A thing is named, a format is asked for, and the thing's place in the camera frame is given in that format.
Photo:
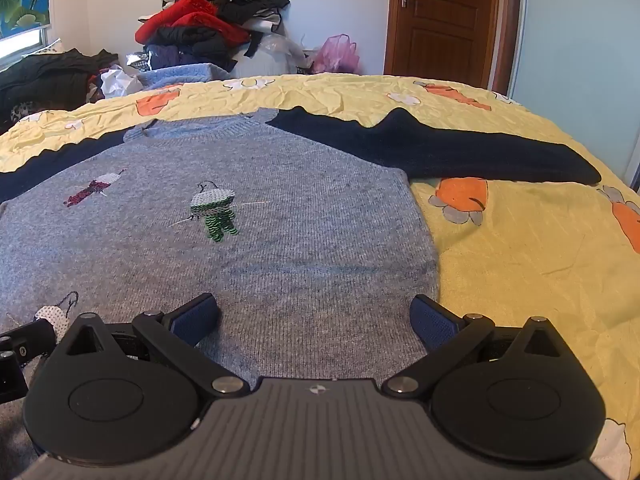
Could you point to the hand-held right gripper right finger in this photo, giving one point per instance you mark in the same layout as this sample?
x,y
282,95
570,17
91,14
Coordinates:
x,y
431,323

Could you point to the black padded jacket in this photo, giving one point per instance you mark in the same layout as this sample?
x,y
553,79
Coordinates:
x,y
195,40

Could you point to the white printed garment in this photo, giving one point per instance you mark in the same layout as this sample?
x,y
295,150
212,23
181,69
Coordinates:
x,y
265,21

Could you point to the yellow printed bed sheet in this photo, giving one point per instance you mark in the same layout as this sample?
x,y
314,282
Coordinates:
x,y
525,285

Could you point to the dark purple garment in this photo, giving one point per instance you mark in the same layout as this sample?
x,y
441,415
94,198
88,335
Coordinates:
x,y
167,56

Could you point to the pink plastic bag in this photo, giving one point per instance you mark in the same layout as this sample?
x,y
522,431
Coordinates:
x,y
337,55

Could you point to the light blue sweater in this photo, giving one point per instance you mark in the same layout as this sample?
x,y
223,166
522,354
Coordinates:
x,y
185,76

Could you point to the white crumpled paper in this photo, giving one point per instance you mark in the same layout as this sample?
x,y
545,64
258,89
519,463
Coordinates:
x,y
119,82

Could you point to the black coat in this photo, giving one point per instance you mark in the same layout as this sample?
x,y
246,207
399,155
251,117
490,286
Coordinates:
x,y
45,80

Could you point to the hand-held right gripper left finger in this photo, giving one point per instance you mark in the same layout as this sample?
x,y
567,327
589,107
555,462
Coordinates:
x,y
196,321

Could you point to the brown wooden door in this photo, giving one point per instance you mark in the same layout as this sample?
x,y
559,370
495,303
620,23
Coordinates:
x,y
445,25

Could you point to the clear plastic bag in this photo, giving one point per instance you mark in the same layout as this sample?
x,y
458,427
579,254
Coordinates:
x,y
272,57

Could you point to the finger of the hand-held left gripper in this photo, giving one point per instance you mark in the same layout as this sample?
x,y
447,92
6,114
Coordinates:
x,y
30,336

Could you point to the frosted glass wardrobe door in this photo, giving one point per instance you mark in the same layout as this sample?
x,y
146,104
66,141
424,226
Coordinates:
x,y
575,60

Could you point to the grey sweater with navy sleeves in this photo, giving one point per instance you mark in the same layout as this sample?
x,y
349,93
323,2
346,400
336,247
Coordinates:
x,y
300,210

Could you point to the red garment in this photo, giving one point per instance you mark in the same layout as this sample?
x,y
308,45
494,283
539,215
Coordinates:
x,y
190,15

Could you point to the window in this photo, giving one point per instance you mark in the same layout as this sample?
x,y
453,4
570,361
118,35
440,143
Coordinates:
x,y
20,45

